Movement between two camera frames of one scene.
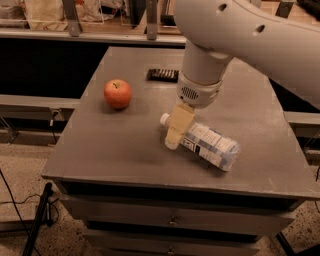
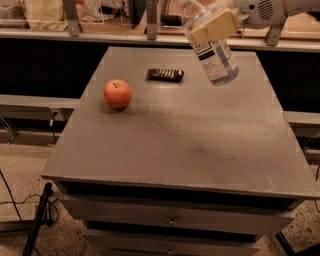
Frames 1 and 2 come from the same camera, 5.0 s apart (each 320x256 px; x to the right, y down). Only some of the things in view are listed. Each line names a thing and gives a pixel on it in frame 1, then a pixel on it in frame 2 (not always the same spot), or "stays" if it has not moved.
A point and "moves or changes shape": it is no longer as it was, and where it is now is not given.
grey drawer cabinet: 127,193 stays
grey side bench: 34,120 stays
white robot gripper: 197,92 -> 257,13
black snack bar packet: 162,75 stays
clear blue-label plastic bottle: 212,145 moves or changes shape
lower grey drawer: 164,244 stays
